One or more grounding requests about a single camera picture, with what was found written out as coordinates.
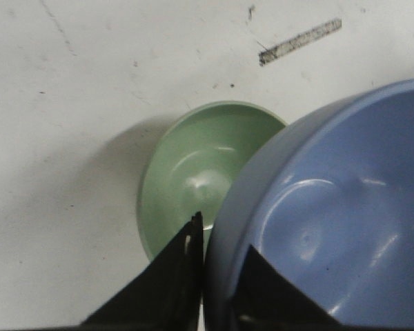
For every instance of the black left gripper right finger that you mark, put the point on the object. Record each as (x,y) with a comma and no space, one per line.
(263,297)

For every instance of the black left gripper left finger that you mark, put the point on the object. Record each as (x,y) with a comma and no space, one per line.
(167,292)

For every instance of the blue bowl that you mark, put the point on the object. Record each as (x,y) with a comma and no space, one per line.
(329,203)

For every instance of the green bowl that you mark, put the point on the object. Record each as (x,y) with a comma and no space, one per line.
(194,164)

